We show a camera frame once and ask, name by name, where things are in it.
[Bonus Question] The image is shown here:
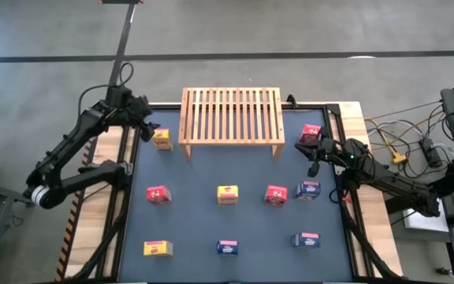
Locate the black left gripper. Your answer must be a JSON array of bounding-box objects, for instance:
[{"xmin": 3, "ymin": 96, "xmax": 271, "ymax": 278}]
[{"xmin": 126, "ymin": 94, "xmax": 161, "ymax": 143}]

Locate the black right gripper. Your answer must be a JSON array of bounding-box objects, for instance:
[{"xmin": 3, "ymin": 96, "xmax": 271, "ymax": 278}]
[{"xmin": 294, "ymin": 136, "xmax": 348, "ymax": 178}]

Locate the yellow Pops cereal box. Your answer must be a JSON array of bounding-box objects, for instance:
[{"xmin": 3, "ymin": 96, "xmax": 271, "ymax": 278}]
[
  {"xmin": 216, "ymin": 185, "xmax": 240, "ymax": 206},
  {"xmin": 143, "ymin": 240, "xmax": 174, "ymax": 257},
  {"xmin": 151, "ymin": 128, "xmax": 174, "ymax": 151}
]

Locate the red cereal box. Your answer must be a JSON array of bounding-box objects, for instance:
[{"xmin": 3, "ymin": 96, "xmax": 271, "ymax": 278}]
[
  {"xmin": 298, "ymin": 123, "xmax": 323, "ymax": 145},
  {"xmin": 145, "ymin": 185, "xmax": 173, "ymax": 205},
  {"xmin": 263, "ymin": 185, "xmax": 288, "ymax": 208}
]

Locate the blue cereal box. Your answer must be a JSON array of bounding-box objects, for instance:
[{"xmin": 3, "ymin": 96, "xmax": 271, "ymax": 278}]
[
  {"xmin": 216, "ymin": 239, "xmax": 240, "ymax": 256},
  {"xmin": 293, "ymin": 181, "xmax": 322, "ymax": 201},
  {"xmin": 291, "ymin": 232, "xmax": 322, "ymax": 249}
]

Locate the wooden slatted shelf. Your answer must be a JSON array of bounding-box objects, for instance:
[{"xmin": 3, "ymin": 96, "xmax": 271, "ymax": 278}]
[{"xmin": 177, "ymin": 87, "xmax": 286, "ymax": 161}]

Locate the blue table mat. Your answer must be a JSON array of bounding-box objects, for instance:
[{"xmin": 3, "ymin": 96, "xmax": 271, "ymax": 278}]
[{"xmin": 118, "ymin": 108, "xmax": 354, "ymax": 283}]

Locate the black power strip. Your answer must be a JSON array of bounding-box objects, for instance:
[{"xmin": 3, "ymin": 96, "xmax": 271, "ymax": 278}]
[{"xmin": 419, "ymin": 137, "xmax": 444, "ymax": 169}]

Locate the white paper sheet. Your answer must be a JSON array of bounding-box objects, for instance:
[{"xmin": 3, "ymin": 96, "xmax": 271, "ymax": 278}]
[{"xmin": 402, "ymin": 199, "xmax": 450, "ymax": 234}]

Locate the yellow black hazard tape strip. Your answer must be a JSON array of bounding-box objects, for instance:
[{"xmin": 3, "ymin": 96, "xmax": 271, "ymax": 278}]
[{"xmin": 55, "ymin": 137, "xmax": 94, "ymax": 282}]

